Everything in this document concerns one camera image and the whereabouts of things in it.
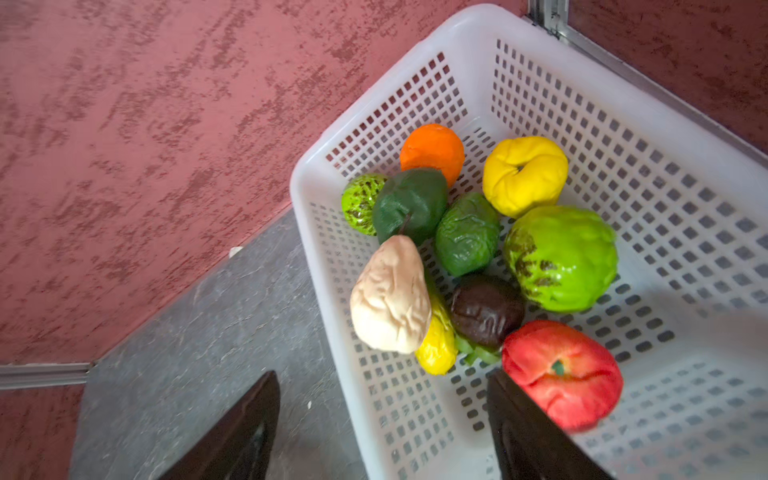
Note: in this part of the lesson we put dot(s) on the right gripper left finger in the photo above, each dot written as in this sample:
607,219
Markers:
239,445

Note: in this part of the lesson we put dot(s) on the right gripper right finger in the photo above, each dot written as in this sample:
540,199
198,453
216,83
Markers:
528,444

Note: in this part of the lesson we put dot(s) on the red apple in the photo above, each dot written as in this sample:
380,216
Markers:
572,378

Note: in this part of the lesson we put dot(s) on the green pepper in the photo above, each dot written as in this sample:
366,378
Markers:
438,352

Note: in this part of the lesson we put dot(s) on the dark purple mangosteen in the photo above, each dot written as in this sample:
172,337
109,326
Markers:
485,310

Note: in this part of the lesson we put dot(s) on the light green bumpy fruit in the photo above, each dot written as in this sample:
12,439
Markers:
564,258

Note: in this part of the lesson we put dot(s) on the yellow fruit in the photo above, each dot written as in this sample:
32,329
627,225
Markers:
524,173

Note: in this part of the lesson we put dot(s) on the small green fruit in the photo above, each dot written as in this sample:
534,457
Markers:
358,201

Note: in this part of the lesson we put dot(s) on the white plastic basket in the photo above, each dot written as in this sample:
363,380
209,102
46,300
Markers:
686,317

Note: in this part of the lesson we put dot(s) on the green lime fruit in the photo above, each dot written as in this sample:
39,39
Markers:
467,235

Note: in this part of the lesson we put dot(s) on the orange fruit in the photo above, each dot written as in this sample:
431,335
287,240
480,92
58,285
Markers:
434,146

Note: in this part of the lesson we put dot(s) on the left aluminium corner post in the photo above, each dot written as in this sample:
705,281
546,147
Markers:
42,375

